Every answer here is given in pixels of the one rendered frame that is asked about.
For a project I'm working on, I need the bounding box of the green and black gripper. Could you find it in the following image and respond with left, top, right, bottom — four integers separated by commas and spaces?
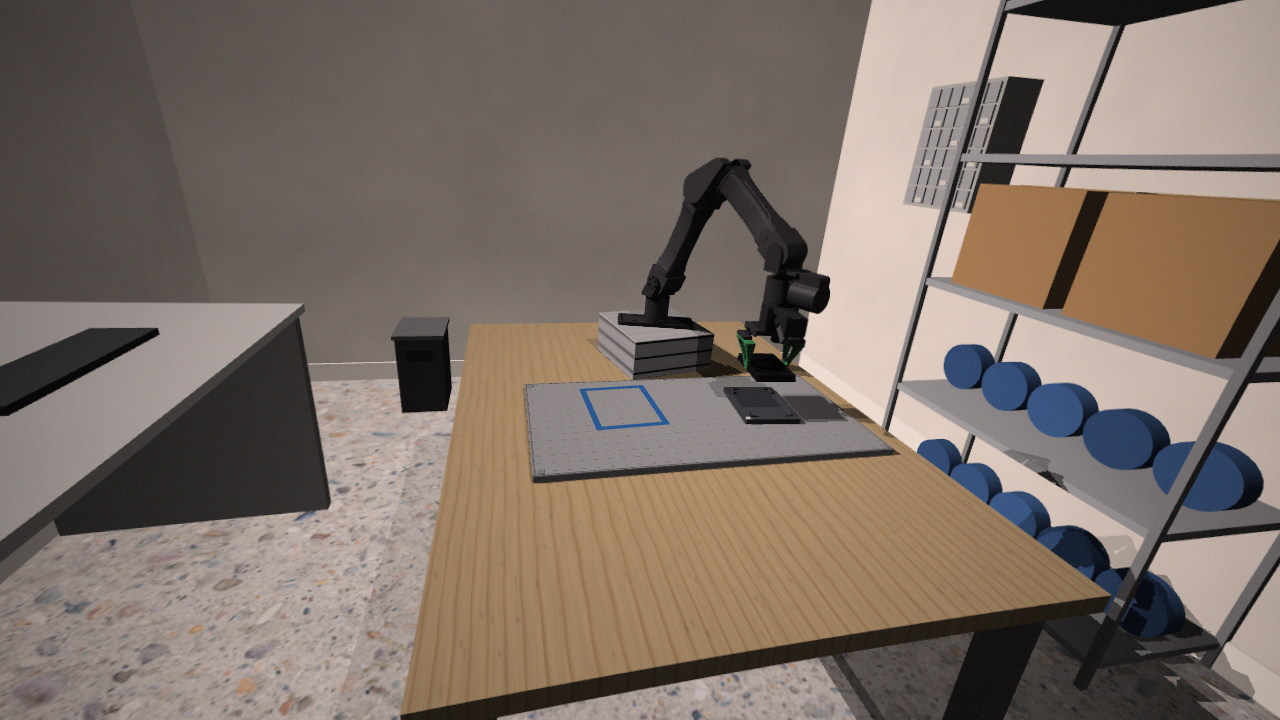
737, 300, 806, 370

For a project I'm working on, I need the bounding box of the blue tape outline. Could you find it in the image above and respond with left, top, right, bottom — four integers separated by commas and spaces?
580, 386, 669, 430

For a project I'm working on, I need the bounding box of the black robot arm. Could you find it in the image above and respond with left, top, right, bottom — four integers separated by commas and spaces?
618, 158, 829, 346

